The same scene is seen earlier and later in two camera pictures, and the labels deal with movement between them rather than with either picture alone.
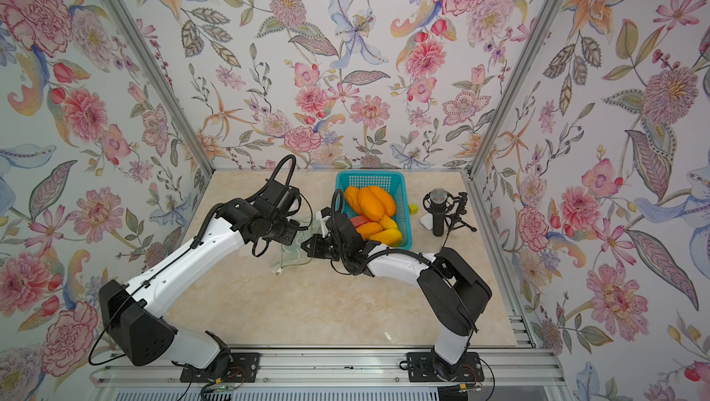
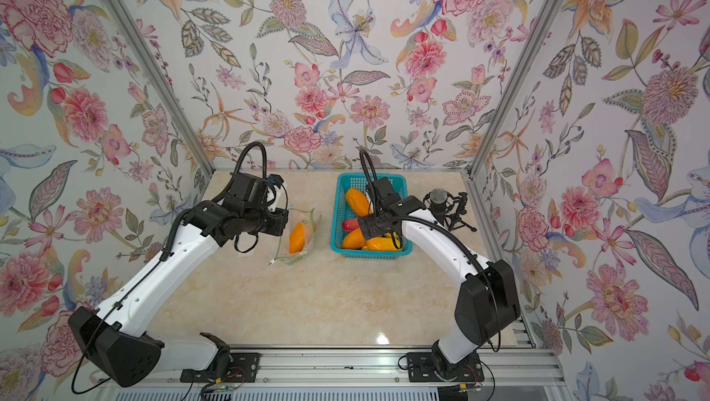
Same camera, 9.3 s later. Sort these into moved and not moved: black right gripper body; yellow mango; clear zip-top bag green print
Moved: clear zip-top bag green print; black right gripper body
Not moved: yellow mango
